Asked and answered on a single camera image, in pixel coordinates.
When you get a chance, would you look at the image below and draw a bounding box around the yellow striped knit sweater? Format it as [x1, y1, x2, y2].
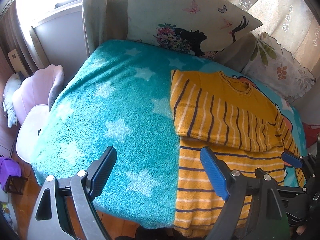
[170, 70, 300, 237]

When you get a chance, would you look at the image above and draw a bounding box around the purple toy object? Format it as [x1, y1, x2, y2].
[0, 156, 22, 191]

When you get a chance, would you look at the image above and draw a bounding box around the white leaf print pillow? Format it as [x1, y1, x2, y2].
[242, 32, 316, 103]

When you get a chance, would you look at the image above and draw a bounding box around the pink shell-shaped chair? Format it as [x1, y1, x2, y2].
[12, 64, 65, 163]

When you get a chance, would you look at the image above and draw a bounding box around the teal star fleece blanket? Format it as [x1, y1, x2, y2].
[31, 40, 306, 229]

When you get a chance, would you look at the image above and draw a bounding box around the white cloth on chair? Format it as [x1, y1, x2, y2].
[3, 72, 24, 128]

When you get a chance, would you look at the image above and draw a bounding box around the cream lady silhouette pillow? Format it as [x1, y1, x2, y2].
[127, 0, 262, 59]

